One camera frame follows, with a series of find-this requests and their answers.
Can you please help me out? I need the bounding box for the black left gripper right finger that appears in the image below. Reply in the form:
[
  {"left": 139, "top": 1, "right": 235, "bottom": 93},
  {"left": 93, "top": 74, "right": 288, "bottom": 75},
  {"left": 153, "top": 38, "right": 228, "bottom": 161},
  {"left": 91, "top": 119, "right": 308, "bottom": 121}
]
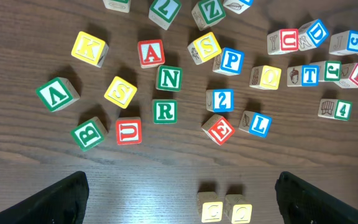
[{"left": 275, "top": 171, "right": 358, "bottom": 224}]

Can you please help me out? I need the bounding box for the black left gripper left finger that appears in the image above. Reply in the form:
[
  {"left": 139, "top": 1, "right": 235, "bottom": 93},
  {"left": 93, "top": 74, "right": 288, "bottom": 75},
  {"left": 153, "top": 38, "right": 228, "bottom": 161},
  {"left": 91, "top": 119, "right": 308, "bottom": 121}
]
[{"left": 0, "top": 171, "right": 90, "bottom": 224}]

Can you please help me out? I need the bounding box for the yellow o block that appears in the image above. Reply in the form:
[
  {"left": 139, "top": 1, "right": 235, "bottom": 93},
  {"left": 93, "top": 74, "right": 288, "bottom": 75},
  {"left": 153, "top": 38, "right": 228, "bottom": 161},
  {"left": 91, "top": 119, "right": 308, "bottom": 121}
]
[
  {"left": 224, "top": 194, "right": 252, "bottom": 224},
  {"left": 249, "top": 65, "right": 282, "bottom": 90}
]

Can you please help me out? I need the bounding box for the yellow C letter block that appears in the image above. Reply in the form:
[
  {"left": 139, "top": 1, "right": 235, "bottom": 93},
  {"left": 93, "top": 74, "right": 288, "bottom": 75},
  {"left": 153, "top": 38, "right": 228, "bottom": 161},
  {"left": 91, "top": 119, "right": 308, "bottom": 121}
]
[{"left": 196, "top": 192, "right": 223, "bottom": 223}]

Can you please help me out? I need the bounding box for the blue l block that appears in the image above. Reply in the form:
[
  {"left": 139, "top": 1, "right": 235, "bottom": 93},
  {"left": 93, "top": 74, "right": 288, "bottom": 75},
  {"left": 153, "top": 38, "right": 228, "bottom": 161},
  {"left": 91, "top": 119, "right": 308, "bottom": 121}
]
[
  {"left": 223, "top": 0, "right": 254, "bottom": 14},
  {"left": 239, "top": 111, "right": 273, "bottom": 138}
]

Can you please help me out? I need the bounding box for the green R letter block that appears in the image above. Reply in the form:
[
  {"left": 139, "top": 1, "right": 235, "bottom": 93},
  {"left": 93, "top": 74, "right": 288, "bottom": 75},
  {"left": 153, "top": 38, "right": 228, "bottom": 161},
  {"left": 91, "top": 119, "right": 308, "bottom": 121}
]
[{"left": 152, "top": 99, "right": 178, "bottom": 124}]

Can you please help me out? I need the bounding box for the green B letter block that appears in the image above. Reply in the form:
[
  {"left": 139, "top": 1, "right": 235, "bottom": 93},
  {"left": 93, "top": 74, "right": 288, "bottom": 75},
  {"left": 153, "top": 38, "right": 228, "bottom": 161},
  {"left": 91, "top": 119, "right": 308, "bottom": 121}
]
[{"left": 70, "top": 116, "right": 108, "bottom": 152}]

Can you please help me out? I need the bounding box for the red U block lower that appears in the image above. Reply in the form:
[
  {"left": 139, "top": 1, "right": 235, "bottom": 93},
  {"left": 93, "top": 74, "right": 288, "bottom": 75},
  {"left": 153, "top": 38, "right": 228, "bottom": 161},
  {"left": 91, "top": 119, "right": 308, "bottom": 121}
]
[{"left": 116, "top": 117, "right": 142, "bottom": 145}]

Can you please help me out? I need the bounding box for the red u block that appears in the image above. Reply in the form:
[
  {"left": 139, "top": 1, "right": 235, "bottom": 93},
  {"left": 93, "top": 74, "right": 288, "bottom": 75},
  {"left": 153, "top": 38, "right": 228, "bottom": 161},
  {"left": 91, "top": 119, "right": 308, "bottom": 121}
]
[
  {"left": 267, "top": 29, "right": 299, "bottom": 55},
  {"left": 116, "top": 117, "right": 142, "bottom": 145}
]

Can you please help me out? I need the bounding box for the green 4 number block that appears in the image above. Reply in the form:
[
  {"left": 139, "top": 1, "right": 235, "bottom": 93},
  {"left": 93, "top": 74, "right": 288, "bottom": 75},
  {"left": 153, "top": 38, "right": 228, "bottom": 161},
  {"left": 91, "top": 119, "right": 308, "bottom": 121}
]
[{"left": 318, "top": 99, "right": 352, "bottom": 121}]

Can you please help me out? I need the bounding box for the green V letter block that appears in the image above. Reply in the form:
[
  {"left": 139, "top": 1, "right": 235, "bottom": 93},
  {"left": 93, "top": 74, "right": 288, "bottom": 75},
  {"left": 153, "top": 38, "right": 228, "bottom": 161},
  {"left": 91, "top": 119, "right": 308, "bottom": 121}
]
[{"left": 35, "top": 77, "right": 80, "bottom": 112}]

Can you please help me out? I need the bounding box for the red E block lower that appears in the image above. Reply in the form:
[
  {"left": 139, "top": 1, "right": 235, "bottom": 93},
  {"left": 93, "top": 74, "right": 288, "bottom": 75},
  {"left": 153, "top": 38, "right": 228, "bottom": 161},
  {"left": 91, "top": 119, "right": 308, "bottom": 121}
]
[{"left": 201, "top": 114, "right": 235, "bottom": 146}]

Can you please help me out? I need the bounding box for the yellow S block lower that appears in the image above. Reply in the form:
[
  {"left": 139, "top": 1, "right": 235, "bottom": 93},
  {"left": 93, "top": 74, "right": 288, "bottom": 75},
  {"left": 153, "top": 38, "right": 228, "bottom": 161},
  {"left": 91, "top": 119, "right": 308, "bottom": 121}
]
[{"left": 104, "top": 76, "right": 137, "bottom": 109}]

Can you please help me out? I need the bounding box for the yellow s block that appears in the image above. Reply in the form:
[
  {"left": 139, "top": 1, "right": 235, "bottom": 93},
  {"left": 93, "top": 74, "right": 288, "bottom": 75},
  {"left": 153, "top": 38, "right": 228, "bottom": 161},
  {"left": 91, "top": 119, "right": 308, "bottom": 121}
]
[
  {"left": 188, "top": 32, "right": 222, "bottom": 65},
  {"left": 104, "top": 76, "right": 137, "bottom": 109}
]

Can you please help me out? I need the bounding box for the blue T letter block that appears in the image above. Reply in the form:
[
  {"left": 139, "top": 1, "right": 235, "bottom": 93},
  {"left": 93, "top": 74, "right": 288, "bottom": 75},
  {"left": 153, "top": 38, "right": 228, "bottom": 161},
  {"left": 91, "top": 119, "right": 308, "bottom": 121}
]
[{"left": 287, "top": 65, "right": 319, "bottom": 87}]

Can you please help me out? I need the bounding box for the blue 2 number block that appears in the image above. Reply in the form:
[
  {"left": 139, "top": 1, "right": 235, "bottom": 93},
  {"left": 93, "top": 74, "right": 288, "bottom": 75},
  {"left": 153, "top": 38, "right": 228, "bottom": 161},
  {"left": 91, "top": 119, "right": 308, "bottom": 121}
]
[{"left": 206, "top": 88, "right": 234, "bottom": 113}]

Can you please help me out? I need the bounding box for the green J block right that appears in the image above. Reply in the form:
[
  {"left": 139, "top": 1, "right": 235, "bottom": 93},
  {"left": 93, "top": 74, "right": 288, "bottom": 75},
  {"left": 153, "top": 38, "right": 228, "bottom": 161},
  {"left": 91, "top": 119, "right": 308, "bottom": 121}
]
[{"left": 310, "top": 60, "right": 342, "bottom": 82}]

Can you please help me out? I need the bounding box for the yellow K letter block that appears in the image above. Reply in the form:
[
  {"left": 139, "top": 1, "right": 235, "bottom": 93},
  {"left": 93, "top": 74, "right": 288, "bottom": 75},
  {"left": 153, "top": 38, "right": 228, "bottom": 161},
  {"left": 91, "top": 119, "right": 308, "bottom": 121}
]
[{"left": 71, "top": 31, "right": 109, "bottom": 68}]

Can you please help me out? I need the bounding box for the blue P letter block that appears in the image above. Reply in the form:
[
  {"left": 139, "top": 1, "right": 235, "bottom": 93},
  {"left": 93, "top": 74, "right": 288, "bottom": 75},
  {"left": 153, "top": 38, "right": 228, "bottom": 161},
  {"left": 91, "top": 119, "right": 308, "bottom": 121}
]
[{"left": 213, "top": 47, "right": 245, "bottom": 76}]

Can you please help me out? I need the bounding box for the green N letter block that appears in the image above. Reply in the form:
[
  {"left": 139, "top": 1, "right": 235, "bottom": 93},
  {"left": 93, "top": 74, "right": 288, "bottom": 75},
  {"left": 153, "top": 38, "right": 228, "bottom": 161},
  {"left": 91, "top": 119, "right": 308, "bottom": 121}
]
[{"left": 155, "top": 65, "right": 183, "bottom": 92}]

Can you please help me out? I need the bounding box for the red U block upper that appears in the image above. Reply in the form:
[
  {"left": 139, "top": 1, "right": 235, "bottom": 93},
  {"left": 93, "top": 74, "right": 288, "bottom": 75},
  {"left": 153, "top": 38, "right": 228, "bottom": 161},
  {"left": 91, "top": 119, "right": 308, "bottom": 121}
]
[{"left": 267, "top": 29, "right": 299, "bottom": 55}]

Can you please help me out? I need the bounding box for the blue 5 number block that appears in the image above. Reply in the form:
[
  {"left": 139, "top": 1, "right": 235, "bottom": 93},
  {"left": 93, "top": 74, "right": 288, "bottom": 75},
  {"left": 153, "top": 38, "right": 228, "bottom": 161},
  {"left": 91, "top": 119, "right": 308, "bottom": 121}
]
[{"left": 329, "top": 30, "right": 358, "bottom": 56}]

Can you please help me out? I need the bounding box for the blue D block left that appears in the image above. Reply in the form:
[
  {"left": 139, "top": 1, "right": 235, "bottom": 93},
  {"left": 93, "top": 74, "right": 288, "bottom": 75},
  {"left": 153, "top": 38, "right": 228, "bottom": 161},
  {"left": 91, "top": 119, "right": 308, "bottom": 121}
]
[{"left": 298, "top": 19, "right": 329, "bottom": 51}]

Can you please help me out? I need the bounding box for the red A letter block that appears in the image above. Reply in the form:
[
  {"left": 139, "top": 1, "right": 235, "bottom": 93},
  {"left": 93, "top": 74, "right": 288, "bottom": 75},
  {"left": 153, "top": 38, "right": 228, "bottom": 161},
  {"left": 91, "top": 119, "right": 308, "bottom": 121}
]
[{"left": 137, "top": 39, "right": 165, "bottom": 68}]

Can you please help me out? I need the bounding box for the yellow S block upper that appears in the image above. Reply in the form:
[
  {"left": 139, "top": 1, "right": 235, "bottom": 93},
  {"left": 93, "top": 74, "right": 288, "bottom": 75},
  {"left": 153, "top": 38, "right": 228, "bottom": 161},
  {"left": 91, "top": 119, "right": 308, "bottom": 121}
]
[{"left": 188, "top": 32, "right": 222, "bottom": 65}]

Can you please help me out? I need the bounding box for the green J letter block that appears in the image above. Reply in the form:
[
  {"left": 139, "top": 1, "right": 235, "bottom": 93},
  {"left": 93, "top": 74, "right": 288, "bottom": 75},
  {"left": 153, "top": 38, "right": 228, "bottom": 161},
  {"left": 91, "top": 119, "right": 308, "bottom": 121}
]
[{"left": 103, "top": 0, "right": 131, "bottom": 13}]

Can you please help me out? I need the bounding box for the blue L block top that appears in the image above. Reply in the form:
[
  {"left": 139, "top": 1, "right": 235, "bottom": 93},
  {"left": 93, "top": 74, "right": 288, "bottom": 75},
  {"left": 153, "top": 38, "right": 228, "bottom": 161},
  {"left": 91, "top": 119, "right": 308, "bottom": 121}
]
[{"left": 223, "top": 0, "right": 254, "bottom": 14}]

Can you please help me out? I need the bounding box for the green Z letter block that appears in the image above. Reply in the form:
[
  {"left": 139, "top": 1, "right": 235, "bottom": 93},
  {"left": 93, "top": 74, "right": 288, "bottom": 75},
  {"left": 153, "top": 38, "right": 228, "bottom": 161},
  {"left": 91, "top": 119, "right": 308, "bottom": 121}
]
[{"left": 191, "top": 0, "right": 226, "bottom": 31}]

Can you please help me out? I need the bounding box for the green 7 number block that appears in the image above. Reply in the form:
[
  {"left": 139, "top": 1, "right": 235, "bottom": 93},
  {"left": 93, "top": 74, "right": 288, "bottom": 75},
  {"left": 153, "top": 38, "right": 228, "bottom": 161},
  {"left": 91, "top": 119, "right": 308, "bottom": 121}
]
[{"left": 149, "top": 0, "right": 181, "bottom": 30}]

